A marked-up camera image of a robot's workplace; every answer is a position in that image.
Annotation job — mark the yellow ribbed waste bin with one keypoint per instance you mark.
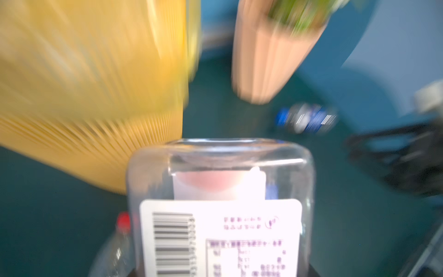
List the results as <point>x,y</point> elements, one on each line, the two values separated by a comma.
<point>85,84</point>

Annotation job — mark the red label water bottle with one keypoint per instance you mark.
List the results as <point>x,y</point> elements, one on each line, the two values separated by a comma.
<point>116,258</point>

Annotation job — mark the Pepsi bottle blue label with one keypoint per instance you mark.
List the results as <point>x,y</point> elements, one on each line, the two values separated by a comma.
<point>307,118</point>

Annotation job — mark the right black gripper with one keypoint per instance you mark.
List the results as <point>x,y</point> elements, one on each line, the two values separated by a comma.
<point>416,168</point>

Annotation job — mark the pink ribbed flower pot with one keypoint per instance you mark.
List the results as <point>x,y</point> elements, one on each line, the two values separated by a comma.
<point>265,55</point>

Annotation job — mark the square bottle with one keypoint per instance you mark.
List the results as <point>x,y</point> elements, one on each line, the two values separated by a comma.
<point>222,208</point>

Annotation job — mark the green white artificial flowers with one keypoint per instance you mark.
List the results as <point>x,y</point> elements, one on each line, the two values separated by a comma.
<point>296,16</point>

